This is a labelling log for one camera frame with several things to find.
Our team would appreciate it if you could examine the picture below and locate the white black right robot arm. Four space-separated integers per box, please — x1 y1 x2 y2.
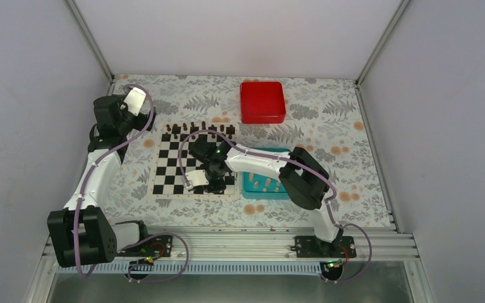
183 136 341 257

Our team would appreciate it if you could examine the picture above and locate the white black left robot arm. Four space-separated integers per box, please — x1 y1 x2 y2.
47 88 155 268

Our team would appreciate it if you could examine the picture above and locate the teal square tray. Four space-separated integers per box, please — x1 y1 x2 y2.
241 148 290 200

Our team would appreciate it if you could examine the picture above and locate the black white chessboard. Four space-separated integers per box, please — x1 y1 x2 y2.
148 122 240 200

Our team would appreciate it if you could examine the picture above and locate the red square box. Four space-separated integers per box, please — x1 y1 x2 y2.
240 81 286 124

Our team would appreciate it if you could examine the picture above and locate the floral patterned table mat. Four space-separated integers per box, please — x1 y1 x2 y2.
105 74 391 228

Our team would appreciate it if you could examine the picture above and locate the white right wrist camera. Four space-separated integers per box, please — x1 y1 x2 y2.
183 170 209 191

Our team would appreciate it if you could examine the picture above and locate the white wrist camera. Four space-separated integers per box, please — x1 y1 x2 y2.
183 170 209 191
124 88 147 116

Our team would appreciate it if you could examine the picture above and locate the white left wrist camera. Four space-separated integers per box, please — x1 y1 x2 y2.
124 88 147 116

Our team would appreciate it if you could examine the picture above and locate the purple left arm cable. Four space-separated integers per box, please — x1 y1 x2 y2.
73 83 189 285

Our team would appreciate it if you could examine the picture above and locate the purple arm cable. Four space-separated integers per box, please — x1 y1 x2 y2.
177 128 373 285
73 83 189 285

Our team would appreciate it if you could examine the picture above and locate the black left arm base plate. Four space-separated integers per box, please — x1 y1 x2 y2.
116 235 173 259

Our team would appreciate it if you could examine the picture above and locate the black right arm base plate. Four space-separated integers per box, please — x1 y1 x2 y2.
290 235 357 258

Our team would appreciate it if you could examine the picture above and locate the aluminium corner frame post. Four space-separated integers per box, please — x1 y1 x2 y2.
64 0 114 82

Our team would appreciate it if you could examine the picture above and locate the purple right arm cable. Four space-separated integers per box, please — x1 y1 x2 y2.
177 128 373 285

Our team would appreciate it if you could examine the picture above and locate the aluminium front rail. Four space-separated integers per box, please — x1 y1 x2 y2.
41 227 420 275

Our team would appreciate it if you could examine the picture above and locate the aluminium right frame post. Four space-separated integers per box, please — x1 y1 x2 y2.
356 0 412 89

